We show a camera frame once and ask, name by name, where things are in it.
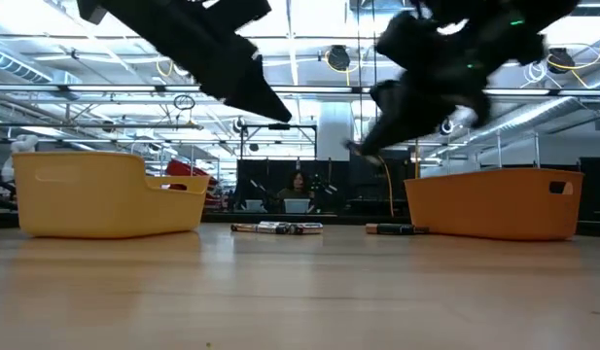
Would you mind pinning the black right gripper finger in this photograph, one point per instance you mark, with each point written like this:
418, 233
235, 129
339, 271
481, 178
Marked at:
406, 131

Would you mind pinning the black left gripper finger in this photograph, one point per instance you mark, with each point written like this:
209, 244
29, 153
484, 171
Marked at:
260, 97

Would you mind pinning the orange plastic bin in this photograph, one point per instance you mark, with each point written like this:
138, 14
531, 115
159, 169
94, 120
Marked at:
489, 209

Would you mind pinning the yellow plastic bin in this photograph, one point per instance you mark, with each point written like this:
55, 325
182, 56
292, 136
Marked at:
105, 204

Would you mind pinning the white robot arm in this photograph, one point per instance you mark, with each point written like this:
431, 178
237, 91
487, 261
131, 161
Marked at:
24, 143

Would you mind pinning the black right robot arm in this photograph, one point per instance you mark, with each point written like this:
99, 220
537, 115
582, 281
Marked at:
499, 29

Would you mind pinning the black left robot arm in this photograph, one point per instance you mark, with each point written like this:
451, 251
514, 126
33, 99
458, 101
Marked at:
149, 24

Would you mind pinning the black partition panel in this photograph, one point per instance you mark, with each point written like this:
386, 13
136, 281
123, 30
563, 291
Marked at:
367, 185

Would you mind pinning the metal shelf rack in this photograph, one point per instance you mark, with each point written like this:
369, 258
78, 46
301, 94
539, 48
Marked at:
499, 153

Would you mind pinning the person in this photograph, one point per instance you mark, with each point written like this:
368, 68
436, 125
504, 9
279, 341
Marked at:
298, 182

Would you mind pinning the red storage bin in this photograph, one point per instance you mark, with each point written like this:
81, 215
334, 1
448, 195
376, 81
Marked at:
183, 167

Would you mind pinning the white laptop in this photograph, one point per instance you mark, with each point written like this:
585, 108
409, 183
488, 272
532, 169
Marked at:
256, 206
297, 205

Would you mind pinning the long ceiling light strip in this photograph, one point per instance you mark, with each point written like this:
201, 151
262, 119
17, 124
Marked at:
110, 89

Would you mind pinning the grey horizontal metal pipe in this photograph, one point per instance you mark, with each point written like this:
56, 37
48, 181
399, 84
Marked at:
85, 126

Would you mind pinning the black side panel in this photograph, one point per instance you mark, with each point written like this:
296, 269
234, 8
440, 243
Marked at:
596, 189

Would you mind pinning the black overhead gantry frame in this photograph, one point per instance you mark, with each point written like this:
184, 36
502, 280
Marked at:
279, 126

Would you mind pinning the silver ventilation duct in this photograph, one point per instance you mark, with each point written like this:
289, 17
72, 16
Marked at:
547, 112
17, 65

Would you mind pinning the black table frame rail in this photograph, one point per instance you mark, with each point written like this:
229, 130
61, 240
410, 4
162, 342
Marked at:
338, 219

